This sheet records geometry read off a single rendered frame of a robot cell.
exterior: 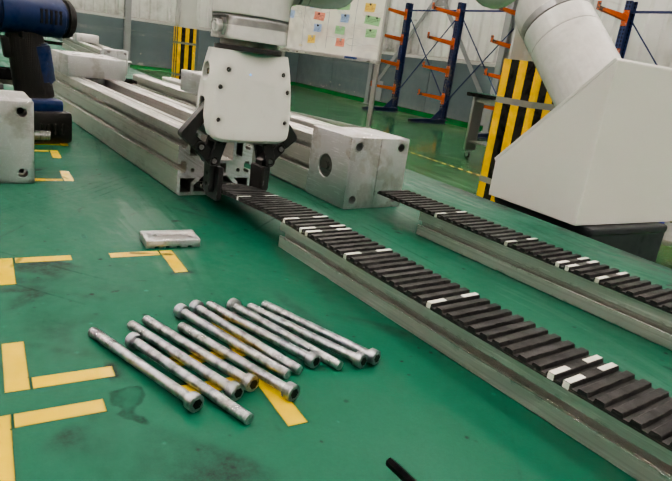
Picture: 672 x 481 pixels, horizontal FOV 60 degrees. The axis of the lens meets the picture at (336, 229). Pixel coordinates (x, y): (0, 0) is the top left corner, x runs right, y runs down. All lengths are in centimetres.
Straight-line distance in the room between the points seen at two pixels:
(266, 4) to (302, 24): 642
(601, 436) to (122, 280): 35
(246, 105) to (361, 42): 585
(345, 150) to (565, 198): 35
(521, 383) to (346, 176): 43
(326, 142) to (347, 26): 586
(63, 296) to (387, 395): 24
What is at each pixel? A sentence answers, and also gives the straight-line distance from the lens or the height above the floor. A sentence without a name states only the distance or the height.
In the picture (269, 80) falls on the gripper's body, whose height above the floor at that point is 93.
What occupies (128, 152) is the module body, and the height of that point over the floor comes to 79.
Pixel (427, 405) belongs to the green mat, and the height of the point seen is 78.
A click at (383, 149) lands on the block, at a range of 78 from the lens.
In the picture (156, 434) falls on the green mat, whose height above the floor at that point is 78.
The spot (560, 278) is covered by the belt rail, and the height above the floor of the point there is 80.
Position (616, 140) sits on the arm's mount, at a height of 91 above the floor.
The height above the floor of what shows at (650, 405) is 81.
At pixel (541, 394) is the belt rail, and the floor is 79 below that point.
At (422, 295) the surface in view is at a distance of 43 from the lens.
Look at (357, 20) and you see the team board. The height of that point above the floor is 136.
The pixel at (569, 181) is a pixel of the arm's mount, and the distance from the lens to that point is 92.
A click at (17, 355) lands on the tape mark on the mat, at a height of 78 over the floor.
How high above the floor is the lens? 97
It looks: 16 degrees down
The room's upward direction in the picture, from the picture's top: 8 degrees clockwise
